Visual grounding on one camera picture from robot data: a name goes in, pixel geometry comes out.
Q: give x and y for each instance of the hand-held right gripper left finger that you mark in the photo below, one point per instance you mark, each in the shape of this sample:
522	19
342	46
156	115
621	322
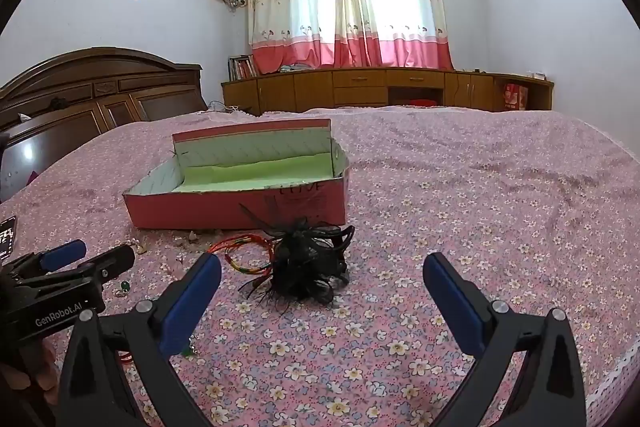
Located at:
192	302

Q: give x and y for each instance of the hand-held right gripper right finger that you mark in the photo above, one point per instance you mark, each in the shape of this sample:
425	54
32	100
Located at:
455	302

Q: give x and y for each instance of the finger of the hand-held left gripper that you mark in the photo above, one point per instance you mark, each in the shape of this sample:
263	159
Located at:
62	254
115	259

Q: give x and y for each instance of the green bead earrings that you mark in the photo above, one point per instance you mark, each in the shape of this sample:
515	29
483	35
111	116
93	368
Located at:
124	287

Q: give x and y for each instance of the red cardboard box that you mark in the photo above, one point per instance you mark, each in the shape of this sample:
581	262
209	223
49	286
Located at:
235	202

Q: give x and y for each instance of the black feather hair accessory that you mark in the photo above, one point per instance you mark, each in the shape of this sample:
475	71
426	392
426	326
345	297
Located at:
302	264

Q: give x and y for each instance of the person's left hand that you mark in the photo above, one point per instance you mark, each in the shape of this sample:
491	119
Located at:
42	367

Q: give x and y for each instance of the black smartphone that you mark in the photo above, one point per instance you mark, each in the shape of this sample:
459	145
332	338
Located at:
6	239

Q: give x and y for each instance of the dark wooden headboard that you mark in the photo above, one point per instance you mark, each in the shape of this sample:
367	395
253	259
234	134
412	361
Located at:
100	87

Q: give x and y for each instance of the red cloth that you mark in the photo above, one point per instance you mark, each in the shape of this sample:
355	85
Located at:
422	101

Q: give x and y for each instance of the red gift box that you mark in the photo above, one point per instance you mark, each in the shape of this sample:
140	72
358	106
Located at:
515	97

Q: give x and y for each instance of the row of books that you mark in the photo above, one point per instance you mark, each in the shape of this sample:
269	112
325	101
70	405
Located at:
242	68

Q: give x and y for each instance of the long wooden cabinet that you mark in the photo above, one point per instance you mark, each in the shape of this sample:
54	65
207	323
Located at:
310	89

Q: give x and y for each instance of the light blue cloth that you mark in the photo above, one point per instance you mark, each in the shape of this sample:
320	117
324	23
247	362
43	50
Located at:
295	69

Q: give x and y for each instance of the white pink floral curtain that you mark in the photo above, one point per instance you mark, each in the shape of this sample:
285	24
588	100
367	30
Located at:
345	7

